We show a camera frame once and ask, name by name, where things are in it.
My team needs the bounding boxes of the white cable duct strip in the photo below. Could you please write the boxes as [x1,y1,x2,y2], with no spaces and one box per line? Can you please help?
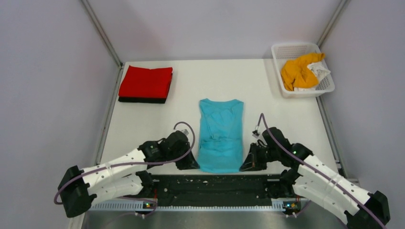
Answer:
[90,199,285,212]

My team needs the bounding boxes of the folded red t shirt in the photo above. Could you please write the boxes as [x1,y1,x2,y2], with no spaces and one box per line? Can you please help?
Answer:
[118,66,173,99]

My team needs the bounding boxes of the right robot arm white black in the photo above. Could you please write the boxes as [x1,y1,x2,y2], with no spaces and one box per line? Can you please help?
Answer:
[240,127,391,229]

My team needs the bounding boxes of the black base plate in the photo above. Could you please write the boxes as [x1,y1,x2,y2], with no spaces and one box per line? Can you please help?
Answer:
[136,175,297,207]

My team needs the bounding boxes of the white t shirt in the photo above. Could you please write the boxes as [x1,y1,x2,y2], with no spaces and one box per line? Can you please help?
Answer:
[307,62,331,83]

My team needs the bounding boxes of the folded black t shirt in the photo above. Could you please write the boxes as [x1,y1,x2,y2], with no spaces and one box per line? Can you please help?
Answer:
[118,73,174,104]

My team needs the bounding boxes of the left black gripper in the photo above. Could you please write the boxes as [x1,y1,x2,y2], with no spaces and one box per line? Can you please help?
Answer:
[168,141,200,170]

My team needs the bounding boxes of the teal t shirt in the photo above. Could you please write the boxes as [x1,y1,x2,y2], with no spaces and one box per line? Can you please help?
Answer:
[197,99,244,173]

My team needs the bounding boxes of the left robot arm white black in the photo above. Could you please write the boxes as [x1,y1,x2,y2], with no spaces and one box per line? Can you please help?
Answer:
[56,131,200,218]

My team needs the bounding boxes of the white plastic basket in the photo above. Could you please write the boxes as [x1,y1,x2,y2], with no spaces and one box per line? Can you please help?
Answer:
[271,42,335,98]

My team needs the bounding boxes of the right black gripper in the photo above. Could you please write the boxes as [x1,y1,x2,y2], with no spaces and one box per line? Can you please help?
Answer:
[240,142,280,172]

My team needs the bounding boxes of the orange t shirt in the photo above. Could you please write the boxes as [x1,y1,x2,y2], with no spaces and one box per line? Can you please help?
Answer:
[281,53,325,91]

